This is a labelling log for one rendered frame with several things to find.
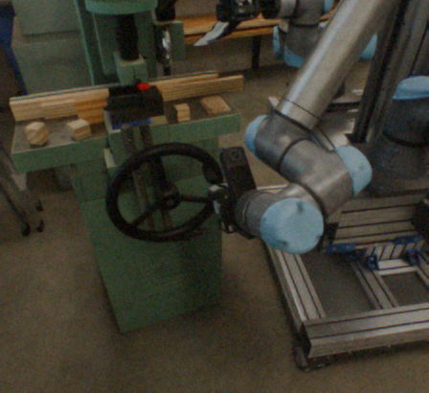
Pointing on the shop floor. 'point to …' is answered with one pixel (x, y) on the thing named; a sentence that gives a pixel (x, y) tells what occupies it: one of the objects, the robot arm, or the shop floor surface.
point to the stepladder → (17, 181)
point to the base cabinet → (156, 259)
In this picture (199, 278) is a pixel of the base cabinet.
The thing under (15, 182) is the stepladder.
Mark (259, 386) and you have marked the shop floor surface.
